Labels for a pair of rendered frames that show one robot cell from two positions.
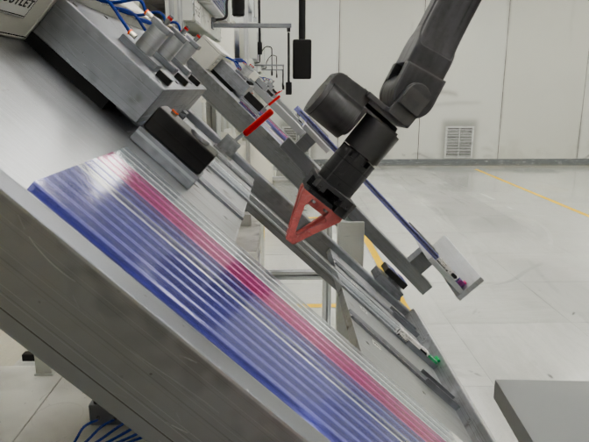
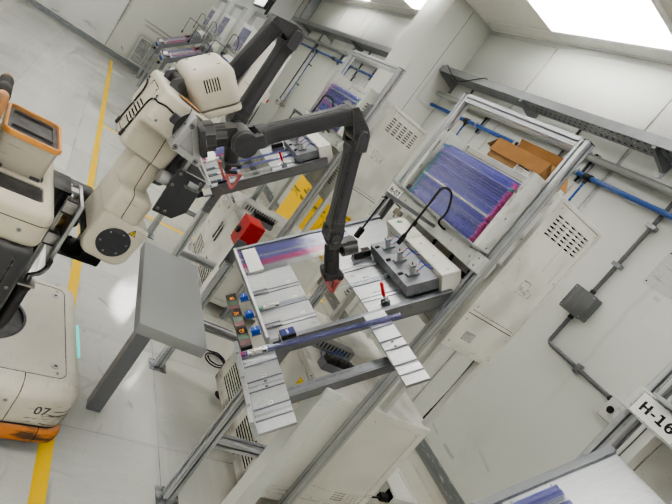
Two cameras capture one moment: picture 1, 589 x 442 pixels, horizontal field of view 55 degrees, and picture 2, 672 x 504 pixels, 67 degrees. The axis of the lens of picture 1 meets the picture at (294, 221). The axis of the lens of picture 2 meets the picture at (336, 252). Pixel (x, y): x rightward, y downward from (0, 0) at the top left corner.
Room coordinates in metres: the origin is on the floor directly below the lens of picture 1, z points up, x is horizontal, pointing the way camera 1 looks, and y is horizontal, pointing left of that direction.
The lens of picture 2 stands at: (2.35, -1.07, 1.45)
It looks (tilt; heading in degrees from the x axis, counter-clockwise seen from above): 12 degrees down; 148
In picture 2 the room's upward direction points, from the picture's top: 37 degrees clockwise
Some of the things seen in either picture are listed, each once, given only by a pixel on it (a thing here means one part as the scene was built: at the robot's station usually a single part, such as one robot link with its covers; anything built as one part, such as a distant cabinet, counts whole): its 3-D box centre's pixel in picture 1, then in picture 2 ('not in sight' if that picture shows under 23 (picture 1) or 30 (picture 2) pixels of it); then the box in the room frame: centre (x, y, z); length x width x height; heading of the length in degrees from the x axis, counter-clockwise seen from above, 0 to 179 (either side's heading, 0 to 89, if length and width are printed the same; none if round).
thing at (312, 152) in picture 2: not in sight; (258, 210); (-0.81, 0.20, 0.66); 1.01 x 0.73 x 1.31; 91
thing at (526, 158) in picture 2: not in sight; (535, 163); (0.57, 0.59, 1.82); 0.68 x 0.30 x 0.20; 1
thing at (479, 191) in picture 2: not in sight; (466, 193); (0.68, 0.30, 1.52); 0.51 x 0.13 x 0.27; 1
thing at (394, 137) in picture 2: not in sight; (306, 189); (-0.83, 0.41, 0.95); 1.35 x 0.82 x 1.90; 91
